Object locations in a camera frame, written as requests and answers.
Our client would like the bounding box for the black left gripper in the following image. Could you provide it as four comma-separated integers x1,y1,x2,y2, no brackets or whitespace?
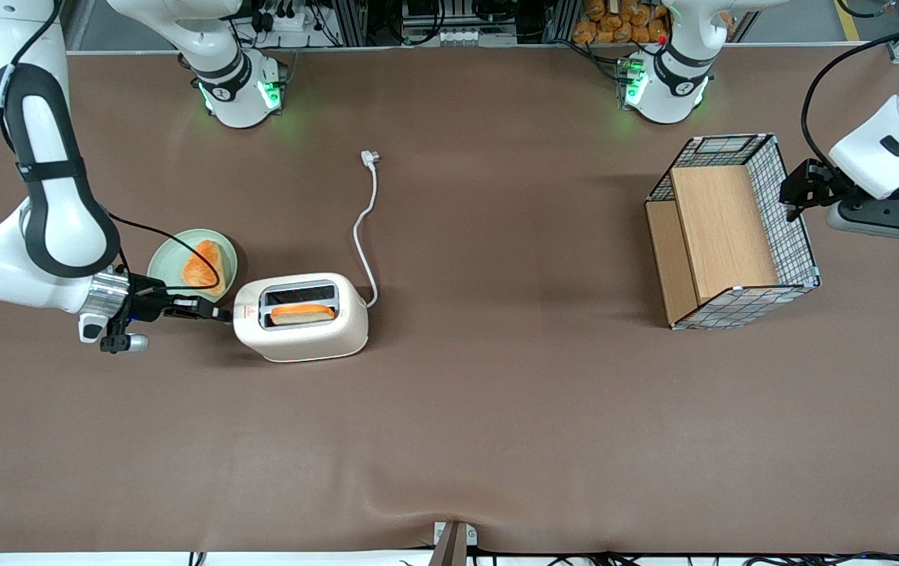
779,159,853,224

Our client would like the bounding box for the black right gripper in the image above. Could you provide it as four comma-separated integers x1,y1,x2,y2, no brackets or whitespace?
121,272,233,325

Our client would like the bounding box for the white two-slot toaster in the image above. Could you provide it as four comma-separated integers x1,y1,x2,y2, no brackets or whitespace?
233,273,369,363

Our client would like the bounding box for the orange triangular bread piece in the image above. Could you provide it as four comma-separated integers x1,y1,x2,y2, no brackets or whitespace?
181,241,226,298

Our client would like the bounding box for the light green round plate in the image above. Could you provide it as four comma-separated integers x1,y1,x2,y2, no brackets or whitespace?
147,229,239,306

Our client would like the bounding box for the toast slice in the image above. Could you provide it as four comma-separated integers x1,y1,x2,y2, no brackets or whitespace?
270,303,336,326

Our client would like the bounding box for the orange bread rolls pile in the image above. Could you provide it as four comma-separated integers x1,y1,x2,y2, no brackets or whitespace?
573,0,672,46

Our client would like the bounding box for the white power strip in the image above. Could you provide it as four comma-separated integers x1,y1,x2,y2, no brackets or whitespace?
255,0,326,37

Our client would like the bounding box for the aluminium equipment rack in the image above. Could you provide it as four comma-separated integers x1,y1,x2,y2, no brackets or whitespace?
325,0,574,48

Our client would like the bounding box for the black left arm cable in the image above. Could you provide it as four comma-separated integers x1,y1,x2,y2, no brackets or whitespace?
801,30,899,166

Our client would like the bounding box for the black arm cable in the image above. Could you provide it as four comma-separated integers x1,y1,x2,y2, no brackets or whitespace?
801,30,899,166
108,211,224,296

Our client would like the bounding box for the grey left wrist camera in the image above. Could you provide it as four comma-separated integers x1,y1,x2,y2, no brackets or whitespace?
827,181,899,246

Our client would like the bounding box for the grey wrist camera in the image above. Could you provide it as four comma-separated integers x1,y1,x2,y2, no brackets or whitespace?
827,181,899,246
79,312,149,353

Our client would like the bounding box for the wire and wood basket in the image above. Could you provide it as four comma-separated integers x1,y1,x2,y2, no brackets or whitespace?
644,134,822,331

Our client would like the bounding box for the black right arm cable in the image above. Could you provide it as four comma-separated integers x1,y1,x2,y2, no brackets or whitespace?
108,211,224,296

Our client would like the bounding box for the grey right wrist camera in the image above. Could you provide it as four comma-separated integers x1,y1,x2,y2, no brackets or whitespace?
79,312,149,353

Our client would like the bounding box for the white toaster power cable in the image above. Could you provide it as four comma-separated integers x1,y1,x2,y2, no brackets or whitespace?
352,151,382,309

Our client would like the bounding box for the metal table edge bracket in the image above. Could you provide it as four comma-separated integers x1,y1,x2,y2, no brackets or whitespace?
432,520,479,566

